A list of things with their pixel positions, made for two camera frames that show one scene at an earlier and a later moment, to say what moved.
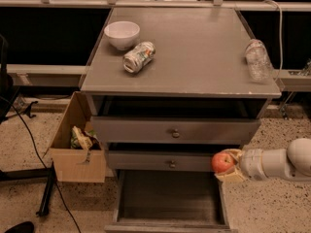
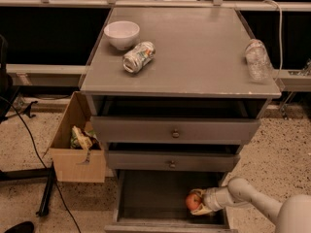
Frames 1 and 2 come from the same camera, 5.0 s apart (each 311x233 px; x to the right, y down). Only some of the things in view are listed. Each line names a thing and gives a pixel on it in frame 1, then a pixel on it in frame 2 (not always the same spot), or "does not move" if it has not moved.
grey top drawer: [176, 130] does not move
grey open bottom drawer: [168, 201] does not move
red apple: [222, 161] to [192, 201]
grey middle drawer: [160, 160] does not move
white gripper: [252, 164] to [210, 199]
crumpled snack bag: [86, 140] does not move
